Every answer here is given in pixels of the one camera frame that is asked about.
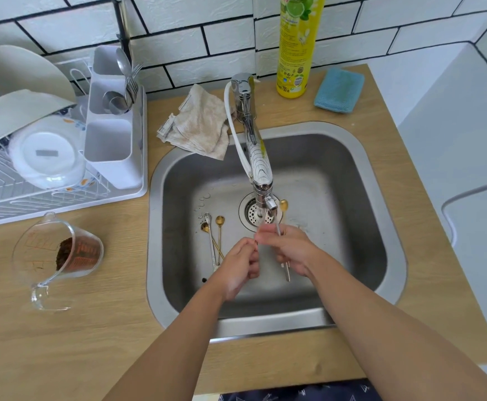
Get person's left hand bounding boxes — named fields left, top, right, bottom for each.
left=210, top=237, right=261, bottom=304

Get person's right hand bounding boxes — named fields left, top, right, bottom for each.
left=254, top=223, right=324, bottom=280

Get long silver spoon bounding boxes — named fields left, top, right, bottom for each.
left=275, top=221, right=291, bottom=283

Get small silver spoon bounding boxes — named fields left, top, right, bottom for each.
left=203, top=212, right=218, bottom=270

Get person's left forearm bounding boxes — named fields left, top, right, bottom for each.
left=103, top=279, right=227, bottom=401

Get person's right forearm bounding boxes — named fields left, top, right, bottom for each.
left=308, top=256, right=487, bottom=401

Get white dish rack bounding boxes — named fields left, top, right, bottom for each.
left=0, top=58, right=149, bottom=230

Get beige rag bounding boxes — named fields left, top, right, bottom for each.
left=157, top=83, right=231, bottom=160

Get yellow dish soap bottle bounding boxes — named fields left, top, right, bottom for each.
left=276, top=0, right=327, bottom=100

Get steel sink drain strainer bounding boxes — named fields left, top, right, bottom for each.
left=238, top=192, right=280, bottom=228

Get stainless steel sink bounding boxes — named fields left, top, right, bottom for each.
left=146, top=121, right=407, bottom=341

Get navy patterned shorts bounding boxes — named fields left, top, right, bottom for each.
left=218, top=379, right=382, bottom=401

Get white cutlery holder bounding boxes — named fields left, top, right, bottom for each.
left=84, top=45, right=144, bottom=190

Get chrome faucet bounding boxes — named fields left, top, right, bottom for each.
left=231, top=72, right=279, bottom=222

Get blue sponge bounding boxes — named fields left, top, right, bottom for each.
left=313, top=67, right=366, bottom=114

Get brown coffee grounds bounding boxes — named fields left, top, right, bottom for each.
left=56, top=237, right=101, bottom=272

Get steel ladle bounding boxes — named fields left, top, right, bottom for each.
left=102, top=90, right=130, bottom=115

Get clear measuring jug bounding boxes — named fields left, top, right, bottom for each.
left=11, top=212, right=104, bottom=312

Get steel fork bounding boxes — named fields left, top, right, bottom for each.
left=125, top=63, right=144, bottom=104

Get white floral print bowl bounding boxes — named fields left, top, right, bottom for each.
left=8, top=115, right=87, bottom=190

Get white plate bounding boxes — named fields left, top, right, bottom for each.
left=0, top=45, right=77, bottom=101

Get white faucet hose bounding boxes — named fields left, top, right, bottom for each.
left=223, top=81, right=254, bottom=180

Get grey wall cable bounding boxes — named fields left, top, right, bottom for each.
left=441, top=175, right=487, bottom=247

